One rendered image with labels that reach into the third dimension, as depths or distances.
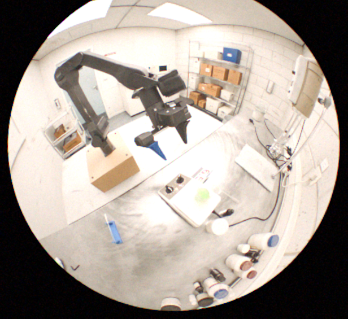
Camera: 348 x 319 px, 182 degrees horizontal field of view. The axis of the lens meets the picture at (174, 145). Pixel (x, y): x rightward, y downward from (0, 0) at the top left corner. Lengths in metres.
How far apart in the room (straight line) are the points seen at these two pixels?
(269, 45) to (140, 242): 2.97
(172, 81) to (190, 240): 0.50
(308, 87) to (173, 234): 0.72
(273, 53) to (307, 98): 2.18
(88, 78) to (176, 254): 3.07
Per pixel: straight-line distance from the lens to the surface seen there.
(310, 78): 0.51
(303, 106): 0.50
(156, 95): 0.29
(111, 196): 0.51
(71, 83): 0.38
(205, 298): 0.52
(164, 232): 0.43
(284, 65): 2.60
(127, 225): 0.46
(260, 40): 2.71
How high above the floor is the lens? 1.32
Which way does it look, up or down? 47 degrees down
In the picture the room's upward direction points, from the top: straight up
